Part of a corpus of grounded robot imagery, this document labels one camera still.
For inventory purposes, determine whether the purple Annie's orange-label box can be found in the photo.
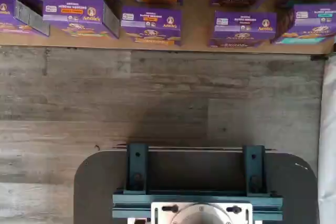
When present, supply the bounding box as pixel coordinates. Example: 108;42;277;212
120;5;183;47

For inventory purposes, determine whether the wooden shelf board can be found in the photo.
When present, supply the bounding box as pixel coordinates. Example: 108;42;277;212
0;0;336;55

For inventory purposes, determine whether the purple Annie's hidden veggies box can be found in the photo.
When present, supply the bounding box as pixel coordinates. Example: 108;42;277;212
42;0;120;40

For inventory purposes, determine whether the purple Annie's teal-label box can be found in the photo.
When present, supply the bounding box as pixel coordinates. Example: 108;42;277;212
272;4;336;45

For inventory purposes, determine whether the white metal mounting plate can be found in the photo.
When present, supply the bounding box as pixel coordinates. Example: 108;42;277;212
150;201;254;224

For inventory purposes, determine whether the teal metal bracket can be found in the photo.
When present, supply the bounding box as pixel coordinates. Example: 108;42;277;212
242;145;268;196
125;143;150;195

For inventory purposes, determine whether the teal metal cross rail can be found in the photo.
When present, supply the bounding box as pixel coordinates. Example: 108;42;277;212
112;188;284;221

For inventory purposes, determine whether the grey rounded base plate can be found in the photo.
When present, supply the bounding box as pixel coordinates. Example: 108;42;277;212
73;148;320;224

